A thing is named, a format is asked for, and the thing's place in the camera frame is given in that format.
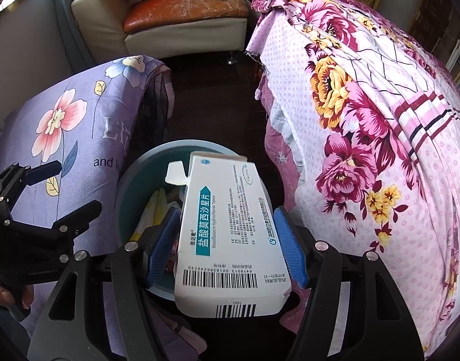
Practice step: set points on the teal plastic bin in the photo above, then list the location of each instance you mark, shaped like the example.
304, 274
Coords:
139, 180

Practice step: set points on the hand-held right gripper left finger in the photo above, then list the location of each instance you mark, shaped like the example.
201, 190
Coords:
160, 248

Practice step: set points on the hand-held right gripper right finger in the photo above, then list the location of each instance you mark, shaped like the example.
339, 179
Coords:
290, 248

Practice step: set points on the wooden cabinet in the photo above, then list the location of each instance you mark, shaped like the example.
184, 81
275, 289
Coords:
432, 22

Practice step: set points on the white teal medicine box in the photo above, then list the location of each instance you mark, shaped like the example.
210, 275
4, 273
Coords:
230, 233

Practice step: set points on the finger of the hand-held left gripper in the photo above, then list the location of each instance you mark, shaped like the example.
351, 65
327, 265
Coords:
46, 170
76, 216

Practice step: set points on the beige leather sofa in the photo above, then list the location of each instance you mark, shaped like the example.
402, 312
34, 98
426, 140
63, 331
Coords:
98, 15

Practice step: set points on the person's left hand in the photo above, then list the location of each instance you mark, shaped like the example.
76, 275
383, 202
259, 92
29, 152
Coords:
4, 295

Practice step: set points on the yellow wrapper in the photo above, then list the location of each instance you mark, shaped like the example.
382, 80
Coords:
153, 210

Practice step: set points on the dark plaid cloth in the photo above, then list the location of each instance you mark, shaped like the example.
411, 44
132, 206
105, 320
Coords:
158, 101

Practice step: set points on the orange leather seat cushion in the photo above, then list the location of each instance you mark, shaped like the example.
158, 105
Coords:
184, 7

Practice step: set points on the pink floral bed sheet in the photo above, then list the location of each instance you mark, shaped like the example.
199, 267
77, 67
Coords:
365, 158

